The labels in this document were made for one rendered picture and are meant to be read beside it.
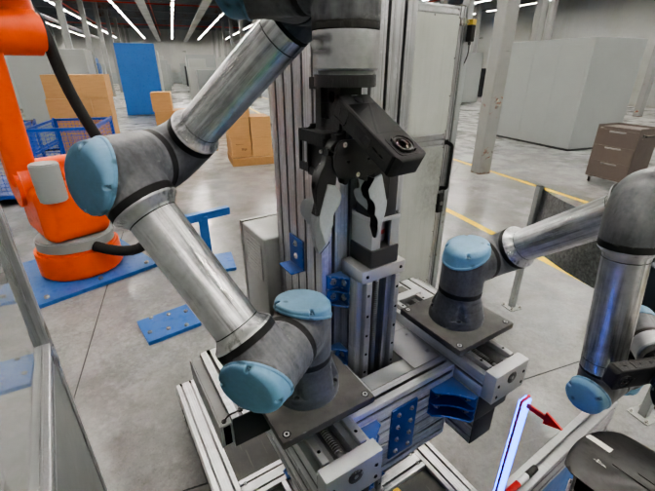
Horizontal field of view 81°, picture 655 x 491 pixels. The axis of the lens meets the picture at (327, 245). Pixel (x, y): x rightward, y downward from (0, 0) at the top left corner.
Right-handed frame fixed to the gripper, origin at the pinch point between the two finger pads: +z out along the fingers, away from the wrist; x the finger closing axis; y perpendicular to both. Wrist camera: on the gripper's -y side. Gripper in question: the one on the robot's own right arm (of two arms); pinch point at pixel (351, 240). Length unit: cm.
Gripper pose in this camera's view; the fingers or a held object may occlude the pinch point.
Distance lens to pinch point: 50.7
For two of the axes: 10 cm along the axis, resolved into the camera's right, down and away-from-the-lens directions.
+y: -5.6, -3.5, 7.5
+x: -8.3, 2.3, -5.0
